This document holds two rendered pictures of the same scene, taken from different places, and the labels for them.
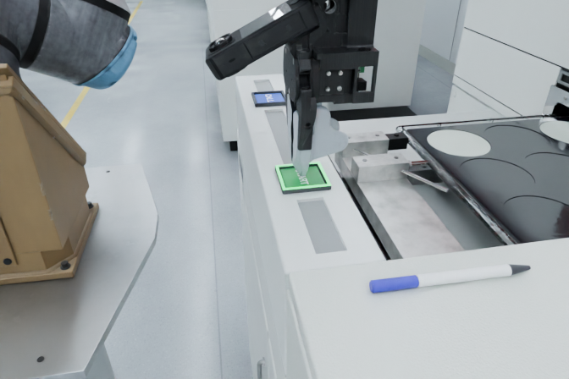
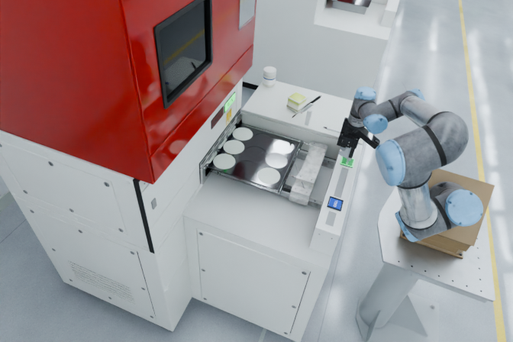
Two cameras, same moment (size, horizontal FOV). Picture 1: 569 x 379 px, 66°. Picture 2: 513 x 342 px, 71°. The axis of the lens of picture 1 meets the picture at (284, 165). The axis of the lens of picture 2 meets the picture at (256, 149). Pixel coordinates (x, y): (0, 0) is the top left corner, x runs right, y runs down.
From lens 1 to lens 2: 187 cm
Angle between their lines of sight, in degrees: 104
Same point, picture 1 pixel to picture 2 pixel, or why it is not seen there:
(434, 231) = (308, 160)
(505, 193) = (283, 155)
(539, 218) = (285, 146)
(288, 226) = (357, 153)
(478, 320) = (338, 127)
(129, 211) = (388, 229)
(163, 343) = not seen: outside the picture
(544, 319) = (329, 123)
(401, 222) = (314, 166)
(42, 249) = not seen: hidden behind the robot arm
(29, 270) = not seen: hidden behind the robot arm
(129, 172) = (388, 256)
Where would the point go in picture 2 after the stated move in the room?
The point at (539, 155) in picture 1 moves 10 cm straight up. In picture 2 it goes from (252, 159) to (253, 143)
